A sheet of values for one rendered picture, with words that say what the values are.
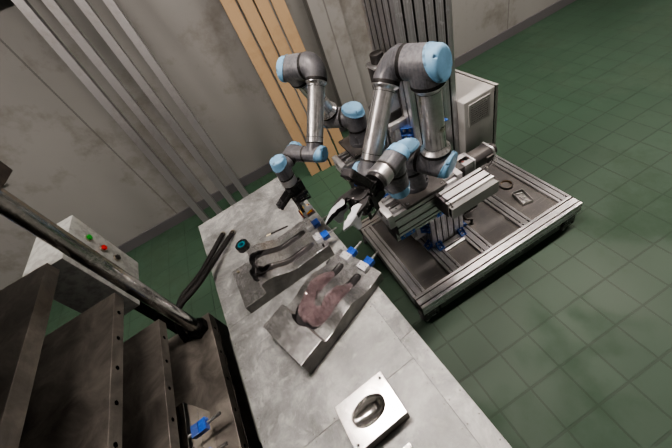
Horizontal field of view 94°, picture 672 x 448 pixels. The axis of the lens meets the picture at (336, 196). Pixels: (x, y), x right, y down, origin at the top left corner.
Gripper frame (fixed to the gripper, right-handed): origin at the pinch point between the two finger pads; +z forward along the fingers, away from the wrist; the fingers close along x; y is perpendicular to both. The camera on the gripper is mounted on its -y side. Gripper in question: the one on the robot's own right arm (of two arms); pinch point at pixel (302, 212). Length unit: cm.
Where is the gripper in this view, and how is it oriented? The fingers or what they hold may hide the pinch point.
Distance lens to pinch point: 161.1
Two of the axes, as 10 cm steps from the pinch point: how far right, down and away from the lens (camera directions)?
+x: -4.9, -4.9, 7.2
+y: 8.2, -5.5, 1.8
